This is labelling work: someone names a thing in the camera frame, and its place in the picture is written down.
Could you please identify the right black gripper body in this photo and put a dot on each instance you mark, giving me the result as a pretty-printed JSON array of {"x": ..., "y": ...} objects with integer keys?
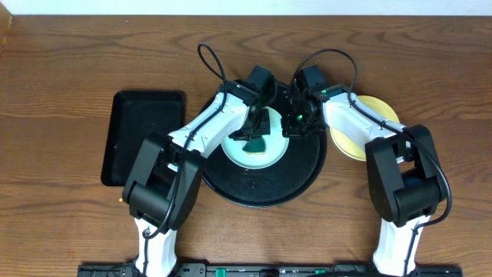
[{"x": 298, "y": 124}]

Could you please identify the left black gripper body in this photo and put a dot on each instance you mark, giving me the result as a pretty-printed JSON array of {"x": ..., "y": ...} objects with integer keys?
[{"x": 259, "y": 127}]

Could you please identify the green sponge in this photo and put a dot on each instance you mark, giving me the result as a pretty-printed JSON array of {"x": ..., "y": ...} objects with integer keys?
[{"x": 255, "y": 146}]

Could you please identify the light blue plate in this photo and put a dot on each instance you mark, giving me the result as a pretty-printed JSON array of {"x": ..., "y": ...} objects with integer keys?
[{"x": 276, "y": 146}]

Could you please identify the yellow plate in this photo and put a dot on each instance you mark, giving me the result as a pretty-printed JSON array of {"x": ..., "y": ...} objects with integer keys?
[{"x": 349, "y": 148}]

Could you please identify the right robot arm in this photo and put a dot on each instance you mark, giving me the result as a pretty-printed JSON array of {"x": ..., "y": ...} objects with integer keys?
[{"x": 407, "y": 185}]

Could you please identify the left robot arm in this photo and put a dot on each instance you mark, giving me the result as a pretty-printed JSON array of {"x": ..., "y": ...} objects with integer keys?
[{"x": 163, "y": 183}]

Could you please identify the round black tray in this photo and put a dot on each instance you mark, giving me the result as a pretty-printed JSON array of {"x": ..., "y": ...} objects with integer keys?
[{"x": 276, "y": 184}]

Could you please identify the rectangular black tray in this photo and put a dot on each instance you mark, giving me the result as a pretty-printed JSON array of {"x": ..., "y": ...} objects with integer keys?
[{"x": 135, "y": 114}]

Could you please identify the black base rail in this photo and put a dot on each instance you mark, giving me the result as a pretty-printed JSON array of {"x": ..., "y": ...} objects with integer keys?
[{"x": 198, "y": 269}]

